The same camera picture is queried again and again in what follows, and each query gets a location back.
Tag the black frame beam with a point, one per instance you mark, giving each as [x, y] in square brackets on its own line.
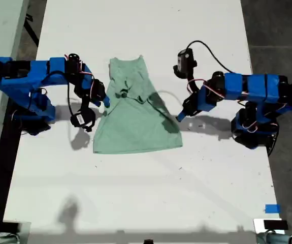
[1, 165]

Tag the silver mounting plate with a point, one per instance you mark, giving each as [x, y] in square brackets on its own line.
[258, 225]

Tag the black round cap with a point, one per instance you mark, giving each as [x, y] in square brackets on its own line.
[148, 241]

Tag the small black box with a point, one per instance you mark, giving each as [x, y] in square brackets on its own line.
[11, 227]
[275, 225]

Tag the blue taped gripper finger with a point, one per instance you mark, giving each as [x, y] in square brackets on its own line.
[184, 116]
[106, 101]
[180, 115]
[98, 103]

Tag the black camera stalk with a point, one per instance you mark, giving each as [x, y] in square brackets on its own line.
[85, 104]
[192, 81]

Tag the grey metal tube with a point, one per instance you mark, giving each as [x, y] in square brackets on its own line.
[277, 239]
[3, 239]

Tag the black camera box with label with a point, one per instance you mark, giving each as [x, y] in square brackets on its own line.
[185, 61]
[81, 119]

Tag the blue tape patch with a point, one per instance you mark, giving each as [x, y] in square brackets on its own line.
[272, 209]

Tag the pale green T-shirt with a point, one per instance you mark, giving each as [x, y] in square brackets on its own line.
[133, 127]

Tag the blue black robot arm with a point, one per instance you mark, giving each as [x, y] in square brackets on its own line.
[255, 85]
[39, 73]

